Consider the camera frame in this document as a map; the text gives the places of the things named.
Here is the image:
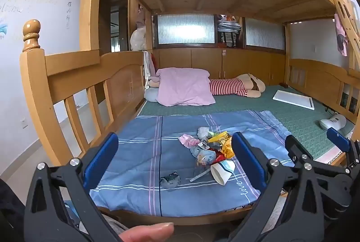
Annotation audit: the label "narrow frosted glass window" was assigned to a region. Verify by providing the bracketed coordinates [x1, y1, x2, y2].
[245, 18, 284, 50]

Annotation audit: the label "blue-grey round cushion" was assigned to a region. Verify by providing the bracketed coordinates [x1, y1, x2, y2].
[144, 88, 160, 103]

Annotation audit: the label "wooden bunk bed frame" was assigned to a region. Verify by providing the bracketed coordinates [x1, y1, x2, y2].
[20, 0, 360, 227]

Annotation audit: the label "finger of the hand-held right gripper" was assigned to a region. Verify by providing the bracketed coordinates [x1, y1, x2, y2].
[285, 135, 318, 172]
[326, 128, 360, 172]

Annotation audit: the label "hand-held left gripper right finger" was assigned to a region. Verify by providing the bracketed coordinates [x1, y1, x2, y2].
[228, 132, 333, 242]

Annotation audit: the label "white hanging cloth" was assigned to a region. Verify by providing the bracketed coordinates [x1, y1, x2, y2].
[143, 51, 155, 91]

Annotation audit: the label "blue-grey crumpled packet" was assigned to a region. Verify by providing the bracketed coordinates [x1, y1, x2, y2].
[191, 145, 217, 166]

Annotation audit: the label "wide frosted glass window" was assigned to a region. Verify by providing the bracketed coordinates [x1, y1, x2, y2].
[157, 14, 215, 45]

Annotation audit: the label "pink hanging cloth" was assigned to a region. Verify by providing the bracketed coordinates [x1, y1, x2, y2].
[334, 14, 349, 57]

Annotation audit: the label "blue striped bedsheet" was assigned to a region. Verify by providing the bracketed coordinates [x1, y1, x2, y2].
[89, 110, 296, 217]

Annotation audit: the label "striped plush doll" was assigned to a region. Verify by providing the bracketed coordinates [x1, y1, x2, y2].
[209, 73, 266, 98]

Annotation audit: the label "grey crumpled wrapper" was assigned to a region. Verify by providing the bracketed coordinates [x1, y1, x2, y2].
[160, 172, 181, 190]

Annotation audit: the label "pink crumpled wrapper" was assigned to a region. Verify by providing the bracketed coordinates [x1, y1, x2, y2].
[179, 134, 200, 149]

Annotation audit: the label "white paper cup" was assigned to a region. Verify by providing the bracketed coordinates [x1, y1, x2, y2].
[210, 160, 236, 185]

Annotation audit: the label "dark cloth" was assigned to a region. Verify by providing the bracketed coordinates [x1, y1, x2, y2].
[0, 178, 27, 242]

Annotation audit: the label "white flat board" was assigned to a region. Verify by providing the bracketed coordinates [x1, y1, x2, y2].
[273, 89, 315, 110]

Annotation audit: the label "stack of books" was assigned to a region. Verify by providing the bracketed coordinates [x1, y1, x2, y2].
[216, 14, 243, 48]

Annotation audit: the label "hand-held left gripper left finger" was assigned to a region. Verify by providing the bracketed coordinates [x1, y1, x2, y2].
[24, 132, 124, 242]

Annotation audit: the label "person's grey trousers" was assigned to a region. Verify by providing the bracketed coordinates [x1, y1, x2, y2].
[100, 212, 133, 238]

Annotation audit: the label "person's left hand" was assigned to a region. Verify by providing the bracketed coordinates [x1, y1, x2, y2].
[118, 222, 175, 242]

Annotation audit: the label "pink pillow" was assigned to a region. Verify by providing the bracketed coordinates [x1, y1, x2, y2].
[156, 68, 216, 107]

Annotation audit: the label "white stuffed bag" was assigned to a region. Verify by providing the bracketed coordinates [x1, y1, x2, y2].
[130, 25, 147, 51]

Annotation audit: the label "white handheld appliance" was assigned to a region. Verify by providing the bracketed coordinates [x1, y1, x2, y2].
[319, 114, 347, 131]

